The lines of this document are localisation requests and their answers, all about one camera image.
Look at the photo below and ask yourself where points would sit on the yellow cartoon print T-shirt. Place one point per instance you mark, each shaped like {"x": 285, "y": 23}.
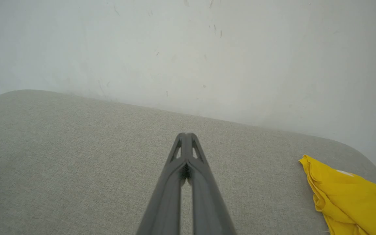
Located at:
{"x": 354, "y": 199}

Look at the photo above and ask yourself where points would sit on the grey fabric sofa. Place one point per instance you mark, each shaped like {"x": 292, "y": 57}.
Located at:
{"x": 77, "y": 163}

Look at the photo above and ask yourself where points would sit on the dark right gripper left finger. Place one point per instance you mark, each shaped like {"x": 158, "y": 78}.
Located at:
{"x": 165, "y": 202}

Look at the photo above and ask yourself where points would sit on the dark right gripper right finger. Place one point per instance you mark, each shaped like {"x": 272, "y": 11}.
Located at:
{"x": 207, "y": 205}

